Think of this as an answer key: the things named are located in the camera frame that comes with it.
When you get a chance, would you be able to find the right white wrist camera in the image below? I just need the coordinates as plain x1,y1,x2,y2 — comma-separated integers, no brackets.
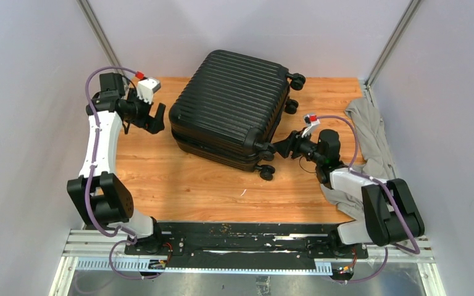
301,113,320,138

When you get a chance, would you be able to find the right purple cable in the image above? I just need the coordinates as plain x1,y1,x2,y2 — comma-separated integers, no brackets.
317,115,421,285

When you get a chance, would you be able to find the left aluminium corner post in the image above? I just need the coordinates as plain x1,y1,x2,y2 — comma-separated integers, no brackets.
76,0,121,67

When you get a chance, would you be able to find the right aluminium corner post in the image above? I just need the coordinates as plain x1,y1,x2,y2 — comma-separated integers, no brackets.
365,0,423,88

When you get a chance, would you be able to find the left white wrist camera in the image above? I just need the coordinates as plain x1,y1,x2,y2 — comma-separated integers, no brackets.
135,72,161,105

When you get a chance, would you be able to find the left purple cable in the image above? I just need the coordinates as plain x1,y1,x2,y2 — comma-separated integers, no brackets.
84,66,160,281

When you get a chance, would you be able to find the purple cable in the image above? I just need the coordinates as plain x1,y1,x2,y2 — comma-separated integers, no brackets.
317,115,421,285
84,66,160,281

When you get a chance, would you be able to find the black suitcase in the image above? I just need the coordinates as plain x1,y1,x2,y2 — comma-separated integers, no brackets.
168,49,306,181

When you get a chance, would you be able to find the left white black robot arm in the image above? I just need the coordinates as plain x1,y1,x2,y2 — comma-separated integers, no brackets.
67,68,165,255

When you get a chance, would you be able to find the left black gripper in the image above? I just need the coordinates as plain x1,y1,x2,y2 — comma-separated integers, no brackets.
124,89,165,134

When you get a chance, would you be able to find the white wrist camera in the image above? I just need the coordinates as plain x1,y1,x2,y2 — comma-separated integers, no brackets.
135,72,161,105
301,113,320,138

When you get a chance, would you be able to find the aluminium rail frame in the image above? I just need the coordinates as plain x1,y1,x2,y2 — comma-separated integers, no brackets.
49,223,446,295

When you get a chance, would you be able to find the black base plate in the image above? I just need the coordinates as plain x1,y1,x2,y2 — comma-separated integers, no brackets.
106,222,368,274

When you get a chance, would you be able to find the aluminium corner post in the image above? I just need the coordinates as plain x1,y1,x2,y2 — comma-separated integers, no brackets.
365,0,423,88
76,0,121,67

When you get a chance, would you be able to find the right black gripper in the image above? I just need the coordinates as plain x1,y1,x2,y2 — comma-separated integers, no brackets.
272,127,325,166

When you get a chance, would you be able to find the grey shirt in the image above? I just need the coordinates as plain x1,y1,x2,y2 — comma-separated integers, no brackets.
320,97,418,257

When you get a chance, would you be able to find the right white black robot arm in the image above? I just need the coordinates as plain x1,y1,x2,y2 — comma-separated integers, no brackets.
274,129,425,258

